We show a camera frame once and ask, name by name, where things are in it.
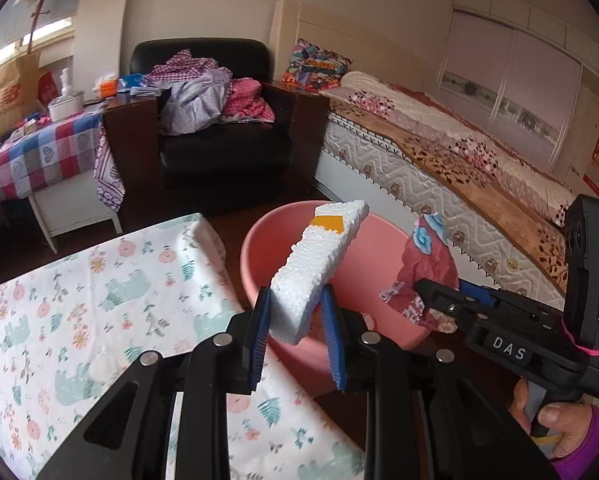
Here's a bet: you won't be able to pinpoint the white styrofoam block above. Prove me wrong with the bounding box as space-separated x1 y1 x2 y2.
270 200 370 346

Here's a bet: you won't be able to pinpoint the red blue paper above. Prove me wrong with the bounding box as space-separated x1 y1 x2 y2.
380 214 459 334

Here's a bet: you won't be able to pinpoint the purple sleeve forearm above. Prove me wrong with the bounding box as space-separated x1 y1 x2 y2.
552 405 599 480

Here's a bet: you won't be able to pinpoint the pink plastic trash bin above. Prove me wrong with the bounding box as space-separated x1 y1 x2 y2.
239 200 446 397

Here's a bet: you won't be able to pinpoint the right hand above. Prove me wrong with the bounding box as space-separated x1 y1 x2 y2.
509 378 593 458

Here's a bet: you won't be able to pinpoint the bed with patterned blankets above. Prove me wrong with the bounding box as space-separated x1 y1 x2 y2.
269 0 573 308

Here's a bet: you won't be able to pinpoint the black leather armchair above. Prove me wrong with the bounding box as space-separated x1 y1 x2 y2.
129 37 331 206

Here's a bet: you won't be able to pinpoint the floral bear tablecloth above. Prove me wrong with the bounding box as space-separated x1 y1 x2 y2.
0 214 365 479

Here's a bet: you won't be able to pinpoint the white wardrobe sliding doors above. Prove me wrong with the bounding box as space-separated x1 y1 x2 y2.
435 0 599 196

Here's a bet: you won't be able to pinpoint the white table under plaid cloth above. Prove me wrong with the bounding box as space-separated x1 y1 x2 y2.
28 171 122 254

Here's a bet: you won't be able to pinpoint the dark wooden side cabinet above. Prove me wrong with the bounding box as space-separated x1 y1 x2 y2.
103 94 166 231

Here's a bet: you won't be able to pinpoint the pile of clothes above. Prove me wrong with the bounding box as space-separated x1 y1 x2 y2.
145 49 275 136

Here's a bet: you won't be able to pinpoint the colourful pillow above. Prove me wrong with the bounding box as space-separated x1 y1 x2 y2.
282 38 353 92

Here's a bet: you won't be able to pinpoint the plaid checkered tablecloth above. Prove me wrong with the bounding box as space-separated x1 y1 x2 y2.
0 110 126 211

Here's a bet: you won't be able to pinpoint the orange tissue pack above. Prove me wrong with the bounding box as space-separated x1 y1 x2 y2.
93 73 118 99

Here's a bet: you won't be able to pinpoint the white round container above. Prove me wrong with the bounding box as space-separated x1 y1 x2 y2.
48 91 84 122

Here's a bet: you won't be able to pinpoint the red packet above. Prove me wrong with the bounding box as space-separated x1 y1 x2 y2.
38 70 60 107

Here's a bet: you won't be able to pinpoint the brown paper shopping bag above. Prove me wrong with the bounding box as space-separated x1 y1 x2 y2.
0 52 40 138

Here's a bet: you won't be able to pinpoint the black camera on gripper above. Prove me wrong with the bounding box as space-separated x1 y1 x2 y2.
563 194 599 356

